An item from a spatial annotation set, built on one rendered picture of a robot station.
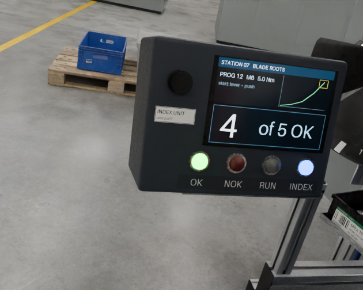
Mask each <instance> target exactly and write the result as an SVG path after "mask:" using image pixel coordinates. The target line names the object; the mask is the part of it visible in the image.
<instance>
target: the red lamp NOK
mask: <svg viewBox="0 0 363 290"><path fill-rule="evenodd" d="M246 164H247V162H246V159H245V157H244V156H243V155H242V154H240V153H234V154H232V155H231V156H229V158H228V159H227V162H226V167H227V169H228V170H229V171H230V172H232V173H240V172H242V171H243V170H244V169H245V167H246Z"/></svg>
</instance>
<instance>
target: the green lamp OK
mask: <svg viewBox="0 0 363 290"><path fill-rule="evenodd" d="M209 163H210V158H209V156H208V154H207V153H206V152H204V151H196V152H194V153H192V154H191V156H190V158H189V166H190V168H192V169H193V170H195V171H204V170H205V169H206V168H207V167H208V165H209Z"/></svg>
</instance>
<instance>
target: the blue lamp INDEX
mask: <svg viewBox="0 0 363 290"><path fill-rule="evenodd" d="M314 168H315V164H314V162H313V160H311V159H310V158H302V159H300V160H299V161H298V162H297V164H296V172H297V174H298V175H300V176H302V177H307V176H309V175H311V174H312V173H313V171H314Z"/></svg>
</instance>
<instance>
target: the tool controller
mask: <svg viewBox="0 0 363 290"><path fill-rule="evenodd" d="M346 71H347V63H346V62H344V61H341V60H332V59H325V58H316V57H311V56H304V55H295V54H287V53H283V52H274V51H266V50H262V49H253V48H246V47H237V46H232V45H225V44H216V43H208V42H204V41H195V40H187V39H180V38H174V37H166V36H149V37H143V38H142V39H141V45H140V51H139V62H138V74H137V85H136V92H135V103H134V114H133V126H132V132H131V143H130V155H129V161H128V166H129V168H130V170H131V173H132V175H133V177H134V180H135V182H136V185H137V187H138V189H139V190H140V191H143V192H174V193H205V194H237V195H254V196H285V197H320V196H321V194H322V189H323V184H324V178H325V175H326V169H327V164H328V159H329V155H330V150H331V144H332V139H333V135H334V130H335V125H336V119H337V115H338V110H339V105H340V101H341V96H342V90H343V86H344V82H345V76H346ZM213 104H225V105H237V106H249V107H251V108H250V113H249V119H248V127H247V133H246V138H245V145H244V146H240V145H231V144H215V143H207V141H208V136H209V128H210V120H211V112H212V107H213ZM196 151H204V152H206V153H207V154H208V156H209V158H210V163H209V165H208V167H207V168H206V169H205V170H204V171H195V170H193V169H192V168H190V166H189V158H190V156H191V154H192V153H194V152H196ZM234 153H240V154H242V155H243V156H244V157H245V159H246V162H247V164H246V167H245V169H244V170H243V171H242V172H240V173H232V172H230V171H229V170H228V169H227V167H226V162H227V159H228V158H229V156H231V155H232V154H234ZM270 155H275V156H276V157H278V158H279V159H280V161H281V168H280V170H279V172H278V173H277V174H274V175H268V174H266V173H264V172H263V170H262V163H263V161H264V159H265V158H266V157H268V156H270ZM302 158H310V159H311V160H313V162H314V164H315V168H314V171H313V173H312V174H311V175H309V176H307V177H302V176H300V175H298V174H297V172H296V164H297V162H298V161H299V160H300V159H302Z"/></svg>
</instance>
